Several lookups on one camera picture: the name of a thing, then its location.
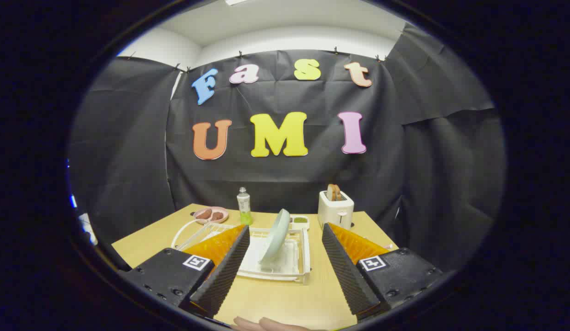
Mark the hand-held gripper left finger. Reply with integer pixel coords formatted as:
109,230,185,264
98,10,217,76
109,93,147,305
121,224,251,319

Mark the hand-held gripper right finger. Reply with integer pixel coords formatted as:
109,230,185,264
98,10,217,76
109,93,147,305
322,223,444,321

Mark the white dish rack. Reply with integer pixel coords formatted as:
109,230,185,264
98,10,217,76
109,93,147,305
171,219,311,285

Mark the pale green plate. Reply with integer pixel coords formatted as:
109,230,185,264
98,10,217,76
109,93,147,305
259,209,291,267

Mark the small pink plate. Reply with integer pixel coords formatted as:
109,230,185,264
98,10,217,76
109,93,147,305
193,206,230,225

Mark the white toaster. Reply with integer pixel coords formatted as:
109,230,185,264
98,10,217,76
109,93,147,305
318,190,354,230

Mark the clear bottle with green liquid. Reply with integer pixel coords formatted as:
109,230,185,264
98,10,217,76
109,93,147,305
236,187,253,226

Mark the white and blue object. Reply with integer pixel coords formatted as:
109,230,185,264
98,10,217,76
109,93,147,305
71,195,99,245

